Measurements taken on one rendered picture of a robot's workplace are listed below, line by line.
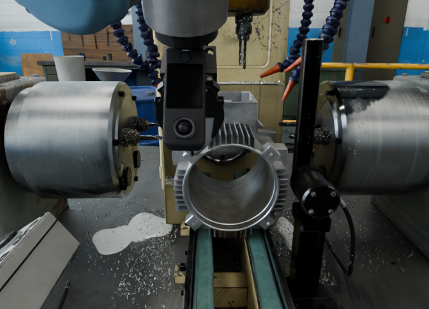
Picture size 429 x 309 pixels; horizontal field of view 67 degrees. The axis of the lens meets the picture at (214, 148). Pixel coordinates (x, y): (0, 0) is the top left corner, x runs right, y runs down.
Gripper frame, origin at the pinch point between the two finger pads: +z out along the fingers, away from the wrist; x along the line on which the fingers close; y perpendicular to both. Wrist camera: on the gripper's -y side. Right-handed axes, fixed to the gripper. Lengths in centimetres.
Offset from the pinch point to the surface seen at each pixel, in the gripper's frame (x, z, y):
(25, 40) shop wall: 332, 289, 518
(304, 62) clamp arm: -18.1, -7.1, 13.1
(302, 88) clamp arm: -18.2, -3.5, 10.9
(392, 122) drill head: -36.2, 3.9, 10.1
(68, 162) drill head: 22.9, 8.7, 5.3
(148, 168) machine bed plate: 19, 56, 40
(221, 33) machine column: -6.3, 7.1, 47.0
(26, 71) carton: 326, 322, 467
